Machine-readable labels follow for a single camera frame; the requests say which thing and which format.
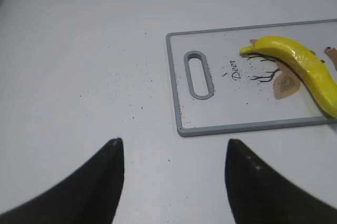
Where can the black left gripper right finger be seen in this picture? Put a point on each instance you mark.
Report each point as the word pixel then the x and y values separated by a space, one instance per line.
pixel 259 194

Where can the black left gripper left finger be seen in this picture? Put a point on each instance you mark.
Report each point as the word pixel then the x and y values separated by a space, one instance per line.
pixel 91 194

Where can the yellow plastic banana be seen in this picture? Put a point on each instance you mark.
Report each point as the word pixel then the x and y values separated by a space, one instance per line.
pixel 309 68

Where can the white cutting board grey rim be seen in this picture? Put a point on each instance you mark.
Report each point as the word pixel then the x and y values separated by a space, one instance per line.
pixel 216 90

